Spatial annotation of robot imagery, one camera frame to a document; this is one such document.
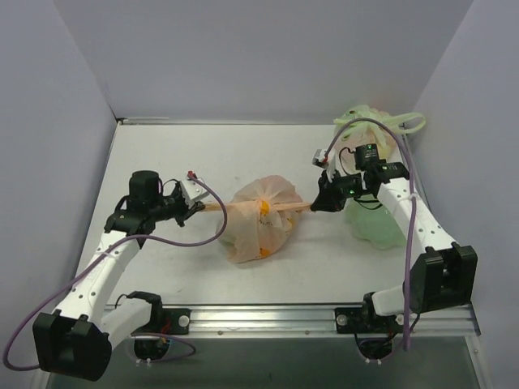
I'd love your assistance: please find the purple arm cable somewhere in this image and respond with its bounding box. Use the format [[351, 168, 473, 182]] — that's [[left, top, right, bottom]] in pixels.
[[2, 176, 227, 372], [324, 117, 418, 352]]

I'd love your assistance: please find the pale green scalloped plate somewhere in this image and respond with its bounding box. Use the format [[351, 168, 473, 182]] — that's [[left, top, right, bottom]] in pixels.
[[344, 196, 406, 250]]

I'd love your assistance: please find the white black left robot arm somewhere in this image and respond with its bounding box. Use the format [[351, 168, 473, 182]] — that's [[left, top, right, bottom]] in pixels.
[[32, 170, 208, 381]]

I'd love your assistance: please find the aluminium table edge rail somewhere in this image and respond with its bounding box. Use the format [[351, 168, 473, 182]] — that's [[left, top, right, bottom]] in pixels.
[[45, 301, 482, 340]]

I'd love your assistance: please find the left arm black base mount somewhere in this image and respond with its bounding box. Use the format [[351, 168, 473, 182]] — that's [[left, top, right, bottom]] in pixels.
[[135, 307, 191, 336]]

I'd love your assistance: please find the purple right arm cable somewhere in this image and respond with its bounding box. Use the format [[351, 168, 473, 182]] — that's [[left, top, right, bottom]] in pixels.
[[324, 117, 418, 352]]

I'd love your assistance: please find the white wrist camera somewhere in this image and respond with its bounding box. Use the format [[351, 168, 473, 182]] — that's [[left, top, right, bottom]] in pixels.
[[312, 149, 338, 182], [180, 170, 208, 207]]

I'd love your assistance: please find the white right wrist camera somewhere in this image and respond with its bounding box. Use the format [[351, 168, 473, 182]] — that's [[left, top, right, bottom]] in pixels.
[[312, 149, 338, 182]]

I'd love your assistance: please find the translucent orange banana-print bag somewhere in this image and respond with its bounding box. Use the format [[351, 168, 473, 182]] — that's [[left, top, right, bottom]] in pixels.
[[216, 175, 311, 264]]

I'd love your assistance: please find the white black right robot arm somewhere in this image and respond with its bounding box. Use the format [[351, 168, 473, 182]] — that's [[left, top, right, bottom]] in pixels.
[[310, 144, 478, 331]]

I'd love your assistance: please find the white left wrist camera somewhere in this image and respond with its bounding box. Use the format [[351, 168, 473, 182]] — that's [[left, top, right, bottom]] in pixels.
[[180, 170, 208, 207]]

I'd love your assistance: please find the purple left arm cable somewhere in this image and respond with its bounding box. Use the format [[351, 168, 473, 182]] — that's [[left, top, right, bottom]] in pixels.
[[2, 176, 227, 372]]

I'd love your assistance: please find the tied green bag of fruit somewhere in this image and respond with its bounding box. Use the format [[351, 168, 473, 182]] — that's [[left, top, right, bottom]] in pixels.
[[334, 105, 427, 159]]

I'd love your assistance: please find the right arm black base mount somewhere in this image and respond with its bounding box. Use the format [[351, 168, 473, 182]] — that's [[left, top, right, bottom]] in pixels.
[[334, 304, 403, 335]]

